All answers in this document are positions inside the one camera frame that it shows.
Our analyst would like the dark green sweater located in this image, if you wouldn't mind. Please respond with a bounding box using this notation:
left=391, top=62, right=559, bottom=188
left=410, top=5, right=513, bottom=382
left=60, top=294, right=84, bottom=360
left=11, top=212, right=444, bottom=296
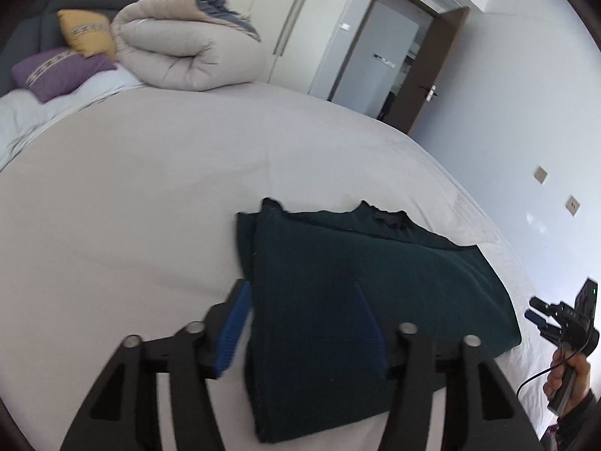
left=235, top=197, right=523, bottom=445

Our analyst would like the yellow patterned pillow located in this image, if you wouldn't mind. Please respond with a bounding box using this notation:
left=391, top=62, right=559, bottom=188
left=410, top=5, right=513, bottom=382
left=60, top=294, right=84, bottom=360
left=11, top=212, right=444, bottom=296
left=57, top=9, right=119, bottom=59

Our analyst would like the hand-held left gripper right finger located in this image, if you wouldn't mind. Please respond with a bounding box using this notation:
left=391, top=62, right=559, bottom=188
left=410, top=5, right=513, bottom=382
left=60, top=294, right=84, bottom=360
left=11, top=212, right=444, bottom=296
left=352, top=279, right=545, bottom=451

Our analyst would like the bed with white sheet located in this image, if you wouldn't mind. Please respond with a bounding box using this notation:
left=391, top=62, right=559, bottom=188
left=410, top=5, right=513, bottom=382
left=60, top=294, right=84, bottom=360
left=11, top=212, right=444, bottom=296
left=0, top=80, right=545, bottom=451

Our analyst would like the person's right forearm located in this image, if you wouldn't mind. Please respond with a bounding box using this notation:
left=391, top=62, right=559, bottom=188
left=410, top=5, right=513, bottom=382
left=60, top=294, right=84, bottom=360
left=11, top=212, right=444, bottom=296
left=547, top=385, right=601, bottom=451

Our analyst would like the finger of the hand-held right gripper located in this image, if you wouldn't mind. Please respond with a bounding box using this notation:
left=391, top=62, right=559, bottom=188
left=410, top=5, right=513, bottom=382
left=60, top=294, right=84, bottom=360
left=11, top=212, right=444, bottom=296
left=525, top=309, right=566, bottom=347
left=529, top=296, right=559, bottom=319

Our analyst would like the person's right hand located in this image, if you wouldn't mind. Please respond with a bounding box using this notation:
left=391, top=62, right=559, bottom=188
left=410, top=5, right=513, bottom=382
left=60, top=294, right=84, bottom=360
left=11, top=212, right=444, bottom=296
left=543, top=326, right=601, bottom=406

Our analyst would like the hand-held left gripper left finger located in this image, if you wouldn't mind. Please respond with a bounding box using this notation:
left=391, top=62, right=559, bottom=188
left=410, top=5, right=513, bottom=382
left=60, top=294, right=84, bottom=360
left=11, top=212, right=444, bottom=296
left=59, top=278, right=257, bottom=451

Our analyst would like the white pillow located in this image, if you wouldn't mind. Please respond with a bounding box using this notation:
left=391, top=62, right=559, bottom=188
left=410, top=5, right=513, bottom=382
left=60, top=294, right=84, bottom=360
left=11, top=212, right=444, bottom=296
left=0, top=63, right=148, bottom=170

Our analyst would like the folded beige duvet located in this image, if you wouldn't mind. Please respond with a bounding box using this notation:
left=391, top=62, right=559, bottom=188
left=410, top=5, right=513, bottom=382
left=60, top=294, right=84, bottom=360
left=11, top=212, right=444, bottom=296
left=111, top=0, right=269, bottom=91

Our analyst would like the purple patterned pillow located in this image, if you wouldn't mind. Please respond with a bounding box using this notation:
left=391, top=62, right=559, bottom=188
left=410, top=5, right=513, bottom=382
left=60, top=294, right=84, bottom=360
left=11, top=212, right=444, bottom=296
left=10, top=48, right=118, bottom=103

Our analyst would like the brown door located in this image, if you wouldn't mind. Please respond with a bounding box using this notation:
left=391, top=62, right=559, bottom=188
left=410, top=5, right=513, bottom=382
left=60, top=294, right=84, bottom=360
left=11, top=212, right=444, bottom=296
left=406, top=7, right=470, bottom=135

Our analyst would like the thin black cable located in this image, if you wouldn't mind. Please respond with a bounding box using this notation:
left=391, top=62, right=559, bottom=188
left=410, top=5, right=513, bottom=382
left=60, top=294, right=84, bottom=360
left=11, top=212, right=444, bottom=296
left=516, top=354, right=571, bottom=398

